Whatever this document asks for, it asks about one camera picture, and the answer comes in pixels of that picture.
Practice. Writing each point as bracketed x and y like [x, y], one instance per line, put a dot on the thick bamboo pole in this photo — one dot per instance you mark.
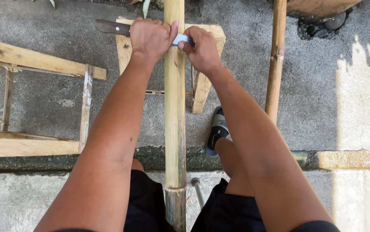
[174, 112]

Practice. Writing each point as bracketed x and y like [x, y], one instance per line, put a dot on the thin bamboo pole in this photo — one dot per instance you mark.
[276, 58]

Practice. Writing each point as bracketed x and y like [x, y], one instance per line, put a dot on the person's leg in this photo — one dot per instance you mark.
[137, 165]
[233, 164]

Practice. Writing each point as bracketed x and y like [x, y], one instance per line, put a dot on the brown planter pot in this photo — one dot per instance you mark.
[317, 8]

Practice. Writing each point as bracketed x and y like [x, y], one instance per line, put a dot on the person's right hand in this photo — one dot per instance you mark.
[204, 51]

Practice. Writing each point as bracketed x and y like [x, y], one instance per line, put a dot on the grey metal rod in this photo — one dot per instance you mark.
[199, 193]

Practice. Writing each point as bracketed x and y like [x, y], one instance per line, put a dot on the person's black shorts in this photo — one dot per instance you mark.
[223, 209]

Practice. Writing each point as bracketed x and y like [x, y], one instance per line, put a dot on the person's right leg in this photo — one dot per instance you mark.
[233, 164]

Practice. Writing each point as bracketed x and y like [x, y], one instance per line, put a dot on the heap of dark stones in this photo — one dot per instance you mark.
[326, 25]

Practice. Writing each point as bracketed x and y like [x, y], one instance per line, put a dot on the large wooden frame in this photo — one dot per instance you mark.
[33, 59]

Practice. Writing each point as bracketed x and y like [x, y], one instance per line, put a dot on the black and grey slipper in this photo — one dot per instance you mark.
[217, 129]

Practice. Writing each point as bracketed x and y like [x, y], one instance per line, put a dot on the short green bamboo piece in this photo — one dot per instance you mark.
[299, 155]

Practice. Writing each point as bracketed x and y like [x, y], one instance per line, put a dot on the person's left leg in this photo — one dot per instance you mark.
[137, 165]

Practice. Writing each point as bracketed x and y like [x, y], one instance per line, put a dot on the person's left hand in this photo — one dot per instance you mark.
[149, 38]

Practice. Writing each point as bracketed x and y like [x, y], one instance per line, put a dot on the small wooden stool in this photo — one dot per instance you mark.
[209, 35]

